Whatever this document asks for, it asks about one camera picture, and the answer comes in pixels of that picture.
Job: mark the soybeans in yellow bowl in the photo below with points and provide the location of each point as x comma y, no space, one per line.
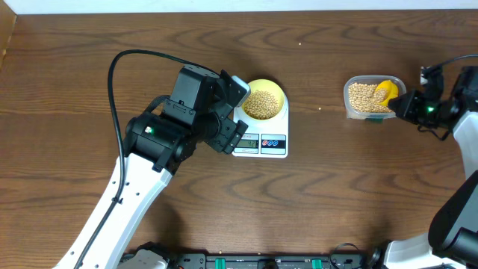
261,105

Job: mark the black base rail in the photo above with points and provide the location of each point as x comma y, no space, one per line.
151,256

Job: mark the yellow measuring scoop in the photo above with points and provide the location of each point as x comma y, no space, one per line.
384,92

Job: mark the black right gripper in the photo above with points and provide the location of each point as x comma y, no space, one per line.
406,112

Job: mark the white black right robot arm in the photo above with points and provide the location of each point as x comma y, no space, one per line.
451,241

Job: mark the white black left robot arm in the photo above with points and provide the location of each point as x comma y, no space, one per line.
156,143

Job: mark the clear plastic container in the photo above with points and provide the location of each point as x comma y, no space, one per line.
370,79

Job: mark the soybeans pile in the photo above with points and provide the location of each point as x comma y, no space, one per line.
361,98

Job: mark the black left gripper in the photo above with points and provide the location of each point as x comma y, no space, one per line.
229,135

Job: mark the yellow plastic bowl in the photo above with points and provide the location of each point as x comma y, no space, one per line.
271,87

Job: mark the green tape strip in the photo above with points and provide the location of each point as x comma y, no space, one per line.
375,120

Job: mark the white digital kitchen scale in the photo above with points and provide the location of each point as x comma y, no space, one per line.
265,138

